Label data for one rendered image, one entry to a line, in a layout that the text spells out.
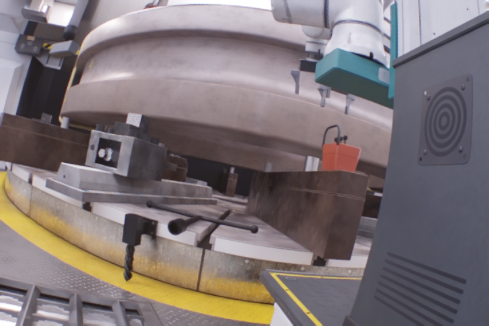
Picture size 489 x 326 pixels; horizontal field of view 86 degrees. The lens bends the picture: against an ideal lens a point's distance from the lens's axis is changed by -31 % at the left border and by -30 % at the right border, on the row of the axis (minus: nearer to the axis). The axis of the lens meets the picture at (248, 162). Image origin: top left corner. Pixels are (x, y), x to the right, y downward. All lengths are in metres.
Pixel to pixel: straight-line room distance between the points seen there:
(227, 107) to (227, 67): 0.35
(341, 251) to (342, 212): 0.17
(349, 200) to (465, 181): 1.08
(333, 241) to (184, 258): 0.68
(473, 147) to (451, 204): 0.08
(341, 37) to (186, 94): 1.51
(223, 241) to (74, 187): 0.78
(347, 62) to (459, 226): 0.54
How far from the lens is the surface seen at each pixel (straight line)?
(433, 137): 0.51
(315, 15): 0.98
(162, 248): 1.68
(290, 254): 1.63
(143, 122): 2.19
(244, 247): 1.59
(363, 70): 0.86
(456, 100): 0.49
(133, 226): 1.50
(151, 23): 2.68
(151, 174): 2.14
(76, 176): 1.72
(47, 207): 2.20
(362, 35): 0.90
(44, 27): 5.21
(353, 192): 1.48
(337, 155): 1.58
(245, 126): 2.14
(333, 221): 1.46
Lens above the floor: 0.56
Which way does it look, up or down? 3 degrees up
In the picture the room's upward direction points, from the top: 11 degrees clockwise
